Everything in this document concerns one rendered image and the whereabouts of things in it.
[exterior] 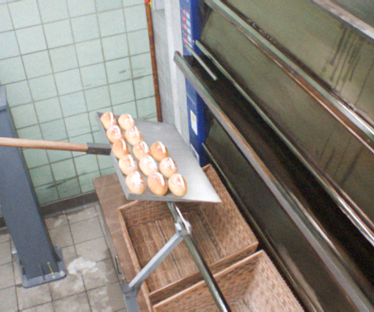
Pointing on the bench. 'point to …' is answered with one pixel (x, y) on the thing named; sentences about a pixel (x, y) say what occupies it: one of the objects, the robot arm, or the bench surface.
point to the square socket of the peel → (99, 149)
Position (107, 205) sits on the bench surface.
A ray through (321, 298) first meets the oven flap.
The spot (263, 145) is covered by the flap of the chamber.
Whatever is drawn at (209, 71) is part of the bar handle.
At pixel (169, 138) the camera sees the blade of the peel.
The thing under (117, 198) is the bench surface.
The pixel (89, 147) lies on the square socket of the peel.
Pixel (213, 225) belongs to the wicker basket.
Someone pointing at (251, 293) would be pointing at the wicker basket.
